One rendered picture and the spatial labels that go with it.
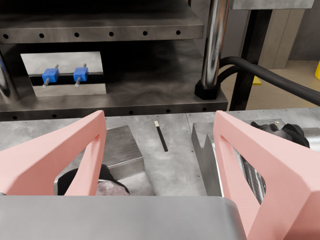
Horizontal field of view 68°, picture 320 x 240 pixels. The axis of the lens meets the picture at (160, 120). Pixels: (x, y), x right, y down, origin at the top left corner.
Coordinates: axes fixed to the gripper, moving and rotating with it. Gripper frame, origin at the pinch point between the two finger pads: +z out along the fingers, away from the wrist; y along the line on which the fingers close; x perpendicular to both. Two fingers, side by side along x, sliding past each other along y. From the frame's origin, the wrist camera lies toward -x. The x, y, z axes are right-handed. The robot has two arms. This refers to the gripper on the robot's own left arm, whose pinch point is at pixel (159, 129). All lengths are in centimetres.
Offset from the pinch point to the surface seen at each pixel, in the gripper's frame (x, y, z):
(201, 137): 32, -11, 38
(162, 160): 38, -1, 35
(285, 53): 92, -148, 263
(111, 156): 27.7, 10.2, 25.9
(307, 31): 73, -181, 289
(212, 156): 27.0, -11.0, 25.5
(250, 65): 24, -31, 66
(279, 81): 27, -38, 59
